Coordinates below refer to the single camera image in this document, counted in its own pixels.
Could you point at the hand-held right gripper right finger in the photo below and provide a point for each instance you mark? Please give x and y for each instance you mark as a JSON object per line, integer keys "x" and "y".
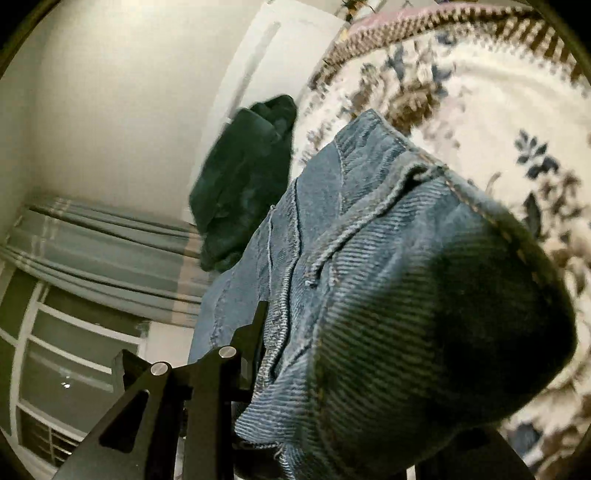
{"x": 485, "y": 459}

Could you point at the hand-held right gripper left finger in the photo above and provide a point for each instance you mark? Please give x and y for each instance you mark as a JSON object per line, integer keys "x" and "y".
{"x": 249, "y": 344}

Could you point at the blue denim pants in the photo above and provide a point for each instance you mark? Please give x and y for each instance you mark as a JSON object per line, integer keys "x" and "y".
{"x": 392, "y": 277}

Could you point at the dark green blanket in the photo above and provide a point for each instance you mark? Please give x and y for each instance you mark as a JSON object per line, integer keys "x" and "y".
{"x": 244, "y": 184}

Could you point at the grey-green curtain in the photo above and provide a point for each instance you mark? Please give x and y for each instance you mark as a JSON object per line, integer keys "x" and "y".
{"x": 101, "y": 249}

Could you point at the white framed window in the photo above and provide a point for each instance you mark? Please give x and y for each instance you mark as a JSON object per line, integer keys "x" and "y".
{"x": 55, "y": 369}

